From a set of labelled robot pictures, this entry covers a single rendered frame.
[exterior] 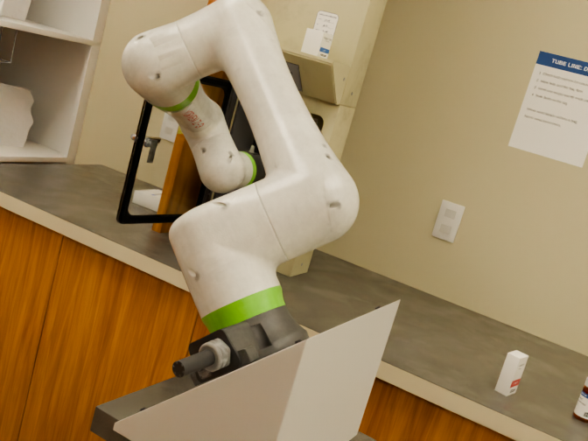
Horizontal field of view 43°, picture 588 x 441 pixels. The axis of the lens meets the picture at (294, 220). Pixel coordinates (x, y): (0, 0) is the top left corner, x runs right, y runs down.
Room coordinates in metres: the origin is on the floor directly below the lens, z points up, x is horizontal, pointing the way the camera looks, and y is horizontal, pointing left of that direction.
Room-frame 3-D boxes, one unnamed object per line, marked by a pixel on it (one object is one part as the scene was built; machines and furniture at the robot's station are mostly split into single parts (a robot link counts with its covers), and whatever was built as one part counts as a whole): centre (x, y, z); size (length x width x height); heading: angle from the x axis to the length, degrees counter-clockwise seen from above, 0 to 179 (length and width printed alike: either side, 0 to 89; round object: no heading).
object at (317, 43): (1.92, 0.07, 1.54); 0.05 x 0.05 x 0.06; 62
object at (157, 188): (1.92, 0.34, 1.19); 0.30 x 0.01 x 0.40; 149
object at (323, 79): (1.95, 0.14, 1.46); 0.32 x 0.11 x 0.10; 66
